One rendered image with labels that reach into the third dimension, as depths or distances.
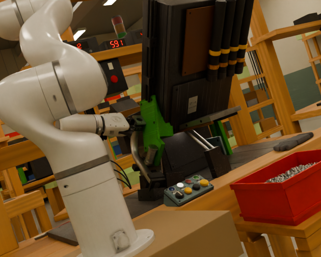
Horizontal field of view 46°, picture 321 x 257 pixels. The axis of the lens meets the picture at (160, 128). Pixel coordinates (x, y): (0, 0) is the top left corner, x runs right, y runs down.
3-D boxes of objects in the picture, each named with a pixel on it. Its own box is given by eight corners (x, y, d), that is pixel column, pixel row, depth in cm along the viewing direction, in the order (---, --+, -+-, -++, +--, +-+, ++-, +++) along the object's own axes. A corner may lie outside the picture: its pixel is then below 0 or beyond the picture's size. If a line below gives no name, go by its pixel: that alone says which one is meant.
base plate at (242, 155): (304, 139, 172) (302, 135, 172) (83, 249, 114) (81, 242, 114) (240, 149, 207) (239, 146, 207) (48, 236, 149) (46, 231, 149)
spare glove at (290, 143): (295, 139, 167) (293, 134, 167) (316, 136, 159) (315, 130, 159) (267, 153, 156) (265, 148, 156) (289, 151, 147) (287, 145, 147)
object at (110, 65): (129, 88, 171) (118, 57, 170) (95, 98, 162) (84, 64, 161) (117, 95, 181) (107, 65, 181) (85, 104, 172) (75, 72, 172)
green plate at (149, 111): (177, 148, 147) (171, 95, 149) (158, 149, 142) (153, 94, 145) (161, 151, 156) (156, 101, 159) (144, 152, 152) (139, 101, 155)
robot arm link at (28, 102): (111, 160, 76) (70, 48, 76) (19, 194, 72) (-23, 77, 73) (109, 159, 88) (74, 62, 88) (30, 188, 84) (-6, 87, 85)
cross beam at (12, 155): (220, 97, 223) (215, 82, 223) (-8, 174, 155) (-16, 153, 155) (215, 99, 228) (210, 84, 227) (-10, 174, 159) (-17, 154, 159)
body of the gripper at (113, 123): (104, 125, 138) (131, 124, 144) (95, 109, 145) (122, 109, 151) (100, 141, 142) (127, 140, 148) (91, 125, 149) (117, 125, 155)
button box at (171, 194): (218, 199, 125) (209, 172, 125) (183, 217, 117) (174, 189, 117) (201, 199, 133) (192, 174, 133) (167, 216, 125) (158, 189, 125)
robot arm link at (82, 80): (45, 136, 80) (118, 111, 83) (24, 93, 71) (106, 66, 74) (21, 28, 114) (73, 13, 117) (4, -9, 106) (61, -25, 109)
